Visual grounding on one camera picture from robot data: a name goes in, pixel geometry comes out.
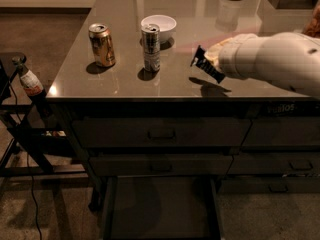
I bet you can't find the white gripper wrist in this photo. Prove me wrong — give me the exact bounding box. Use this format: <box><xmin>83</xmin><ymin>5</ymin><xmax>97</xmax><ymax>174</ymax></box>
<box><xmin>204</xmin><ymin>34</ymin><xmax>257</xmax><ymax>79</ymax></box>

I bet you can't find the dark rxbar blueberry wrapper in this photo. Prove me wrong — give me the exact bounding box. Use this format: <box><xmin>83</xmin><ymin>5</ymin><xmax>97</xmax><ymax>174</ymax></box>
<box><xmin>191</xmin><ymin>46</ymin><xmax>225</xmax><ymax>83</ymax></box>

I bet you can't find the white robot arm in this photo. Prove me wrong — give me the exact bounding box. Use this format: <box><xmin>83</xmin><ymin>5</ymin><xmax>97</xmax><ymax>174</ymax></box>
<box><xmin>204</xmin><ymin>32</ymin><xmax>320</xmax><ymax>98</ymax></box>

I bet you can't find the top right drawer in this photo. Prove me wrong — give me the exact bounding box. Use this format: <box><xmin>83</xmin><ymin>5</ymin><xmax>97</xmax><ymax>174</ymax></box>
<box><xmin>243</xmin><ymin>117</ymin><xmax>320</xmax><ymax>148</ymax></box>

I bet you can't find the dark counter cabinet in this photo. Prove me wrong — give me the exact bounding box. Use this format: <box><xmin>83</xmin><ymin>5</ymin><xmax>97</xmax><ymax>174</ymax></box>
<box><xmin>45</xmin><ymin>0</ymin><xmax>320</xmax><ymax>240</ymax></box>

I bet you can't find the middle right drawer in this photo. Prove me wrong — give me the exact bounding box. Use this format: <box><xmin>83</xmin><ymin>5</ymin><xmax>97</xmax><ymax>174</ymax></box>
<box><xmin>228</xmin><ymin>152</ymin><xmax>320</xmax><ymax>175</ymax></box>

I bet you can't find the bottom right drawer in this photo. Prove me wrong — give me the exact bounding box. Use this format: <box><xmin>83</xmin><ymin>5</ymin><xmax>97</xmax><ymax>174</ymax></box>
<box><xmin>219</xmin><ymin>177</ymin><xmax>320</xmax><ymax>194</ymax></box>

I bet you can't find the top left drawer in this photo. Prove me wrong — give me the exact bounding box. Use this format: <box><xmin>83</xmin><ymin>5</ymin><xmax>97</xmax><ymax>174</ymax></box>
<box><xmin>72</xmin><ymin>117</ymin><xmax>250</xmax><ymax>148</ymax></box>

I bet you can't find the open bottom drawer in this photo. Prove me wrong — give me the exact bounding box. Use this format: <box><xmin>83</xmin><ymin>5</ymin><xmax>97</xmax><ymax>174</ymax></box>
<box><xmin>99</xmin><ymin>175</ymin><xmax>225</xmax><ymax>240</ymax></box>

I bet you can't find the middle left drawer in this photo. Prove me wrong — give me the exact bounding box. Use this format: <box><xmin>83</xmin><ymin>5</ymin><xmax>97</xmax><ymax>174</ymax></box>
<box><xmin>89</xmin><ymin>154</ymin><xmax>232</xmax><ymax>176</ymax></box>

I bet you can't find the white bowl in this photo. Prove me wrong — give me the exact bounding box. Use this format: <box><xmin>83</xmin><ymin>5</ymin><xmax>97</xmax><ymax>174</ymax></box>
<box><xmin>141</xmin><ymin>15</ymin><xmax>177</xmax><ymax>44</ymax></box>

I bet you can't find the slim silver energy can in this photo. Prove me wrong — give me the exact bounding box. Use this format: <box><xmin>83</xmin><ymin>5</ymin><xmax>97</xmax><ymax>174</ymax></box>
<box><xmin>141</xmin><ymin>24</ymin><xmax>160</xmax><ymax>72</ymax></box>

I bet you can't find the gold soda can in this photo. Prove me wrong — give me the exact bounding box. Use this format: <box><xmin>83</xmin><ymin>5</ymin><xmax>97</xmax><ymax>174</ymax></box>
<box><xmin>88</xmin><ymin>23</ymin><xmax>116</xmax><ymax>67</ymax></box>

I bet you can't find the cola bottle red label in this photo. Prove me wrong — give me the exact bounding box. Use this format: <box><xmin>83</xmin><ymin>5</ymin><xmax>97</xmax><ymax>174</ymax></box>
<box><xmin>12</xmin><ymin>56</ymin><xmax>52</xmax><ymax>118</ymax></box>

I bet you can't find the black cable on floor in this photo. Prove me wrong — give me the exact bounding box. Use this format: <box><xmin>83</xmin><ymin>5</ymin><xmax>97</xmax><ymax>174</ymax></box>
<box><xmin>8</xmin><ymin>80</ymin><xmax>43</xmax><ymax>240</ymax></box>

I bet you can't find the dark side table frame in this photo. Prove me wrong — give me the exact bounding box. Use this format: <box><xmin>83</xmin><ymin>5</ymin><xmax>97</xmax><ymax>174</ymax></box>
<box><xmin>0</xmin><ymin>52</ymin><xmax>85</xmax><ymax>177</ymax></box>

